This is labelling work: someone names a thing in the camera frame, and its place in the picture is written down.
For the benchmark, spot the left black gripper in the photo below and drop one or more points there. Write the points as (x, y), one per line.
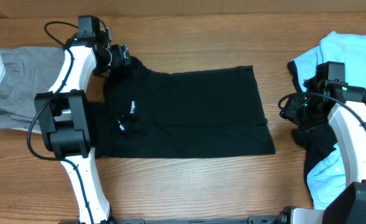
(117, 58)

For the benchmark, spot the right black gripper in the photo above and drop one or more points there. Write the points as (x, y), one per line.
(290, 112)

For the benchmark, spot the black polo shirt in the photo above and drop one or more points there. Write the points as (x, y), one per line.
(205, 114)

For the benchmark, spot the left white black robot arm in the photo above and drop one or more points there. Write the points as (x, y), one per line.
(66, 125)

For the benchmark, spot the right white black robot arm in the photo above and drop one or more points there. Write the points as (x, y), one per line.
(343, 107)

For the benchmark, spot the black garment under blue shirt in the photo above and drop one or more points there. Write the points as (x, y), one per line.
(318, 142)

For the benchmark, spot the light blue printed t-shirt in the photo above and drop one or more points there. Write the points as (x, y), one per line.
(327, 180)

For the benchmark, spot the folded grey shirt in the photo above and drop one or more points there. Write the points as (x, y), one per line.
(29, 71)

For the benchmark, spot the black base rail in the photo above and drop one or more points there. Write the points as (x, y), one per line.
(267, 219)

